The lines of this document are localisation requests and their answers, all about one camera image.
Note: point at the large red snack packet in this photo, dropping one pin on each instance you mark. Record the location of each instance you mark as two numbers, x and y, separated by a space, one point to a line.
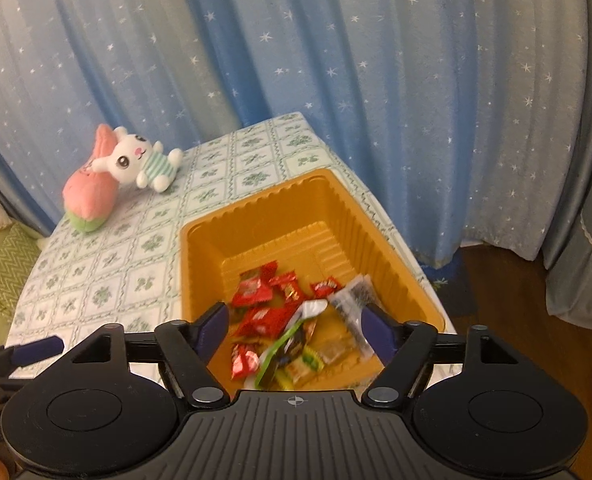
252 291

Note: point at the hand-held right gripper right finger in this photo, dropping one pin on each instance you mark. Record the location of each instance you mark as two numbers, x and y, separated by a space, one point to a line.
378 332

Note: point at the small red candy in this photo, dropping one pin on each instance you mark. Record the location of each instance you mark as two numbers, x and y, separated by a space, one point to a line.
243 360
288 285
326 287

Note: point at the white bunny plush toy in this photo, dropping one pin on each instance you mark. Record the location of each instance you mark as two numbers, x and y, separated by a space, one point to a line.
125 157

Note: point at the orange plastic tray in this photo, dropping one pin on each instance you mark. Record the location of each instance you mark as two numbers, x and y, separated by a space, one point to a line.
286 220

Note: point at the green zigzag pillow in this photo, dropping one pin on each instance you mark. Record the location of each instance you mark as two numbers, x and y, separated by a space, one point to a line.
5 270

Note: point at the grey curtain with lace trim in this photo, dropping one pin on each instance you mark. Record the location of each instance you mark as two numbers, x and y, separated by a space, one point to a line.
586 260

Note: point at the floral checked tablecloth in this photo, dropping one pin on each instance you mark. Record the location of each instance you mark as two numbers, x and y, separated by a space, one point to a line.
125 260

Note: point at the clear brown snack packet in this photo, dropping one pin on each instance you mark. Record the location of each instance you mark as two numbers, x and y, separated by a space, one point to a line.
337 351

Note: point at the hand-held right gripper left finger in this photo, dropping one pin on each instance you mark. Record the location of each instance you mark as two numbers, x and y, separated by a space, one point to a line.
213 330

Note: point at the clear grey snack packet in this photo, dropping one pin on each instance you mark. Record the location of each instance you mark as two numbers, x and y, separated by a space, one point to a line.
351 305

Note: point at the blue star curtain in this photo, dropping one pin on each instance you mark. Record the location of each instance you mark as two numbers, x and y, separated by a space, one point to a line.
376 85

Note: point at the yellow candy packet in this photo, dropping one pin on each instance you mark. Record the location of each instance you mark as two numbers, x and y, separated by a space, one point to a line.
311 360

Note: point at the square red snack packet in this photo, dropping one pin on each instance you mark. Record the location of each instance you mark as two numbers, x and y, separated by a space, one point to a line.
263 321

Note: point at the pink plush toy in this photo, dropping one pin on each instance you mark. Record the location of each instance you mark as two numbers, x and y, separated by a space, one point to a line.
88 195

